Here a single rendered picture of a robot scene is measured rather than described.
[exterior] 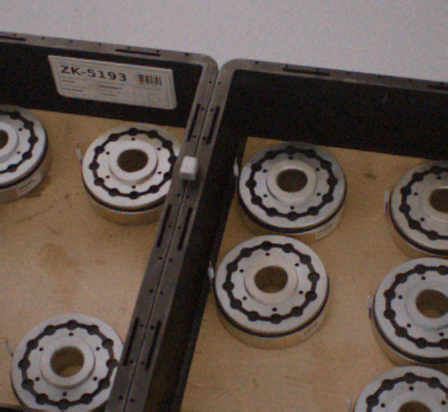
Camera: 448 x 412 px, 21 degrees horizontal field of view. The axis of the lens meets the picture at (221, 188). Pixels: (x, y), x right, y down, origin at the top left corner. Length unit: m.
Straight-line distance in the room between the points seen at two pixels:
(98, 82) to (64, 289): 0.21
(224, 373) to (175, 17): 0.58
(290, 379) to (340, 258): 0.13
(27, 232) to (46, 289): 0.07
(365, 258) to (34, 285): 0.31
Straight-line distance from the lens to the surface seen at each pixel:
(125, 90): 1.20
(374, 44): 1.47
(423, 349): 1.05
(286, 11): 1.51
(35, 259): 1.16
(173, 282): 1.01
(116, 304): 1.12
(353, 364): 1.08
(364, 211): 1.16
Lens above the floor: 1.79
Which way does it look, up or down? 54 degrees down
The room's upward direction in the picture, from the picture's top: 6 degrees counter-clockwise
